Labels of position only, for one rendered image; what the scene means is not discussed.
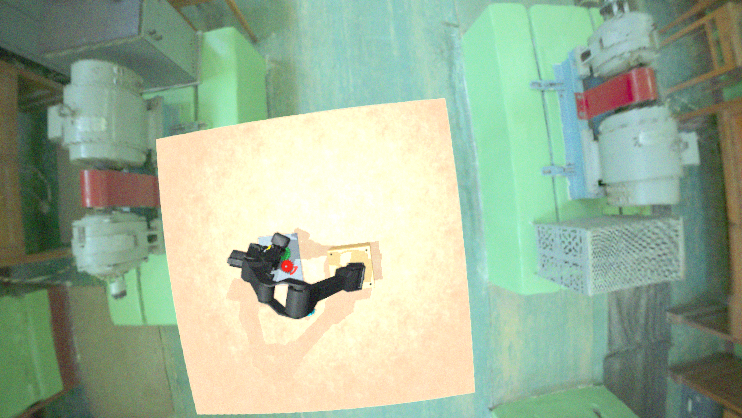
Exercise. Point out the red gear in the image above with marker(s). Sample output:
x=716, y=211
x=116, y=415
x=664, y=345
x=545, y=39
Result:
x=288, y=264

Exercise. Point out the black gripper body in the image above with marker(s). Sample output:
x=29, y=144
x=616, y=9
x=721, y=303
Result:
x=278, y=241

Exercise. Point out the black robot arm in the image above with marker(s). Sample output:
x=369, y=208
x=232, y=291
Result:
x=302, y=297

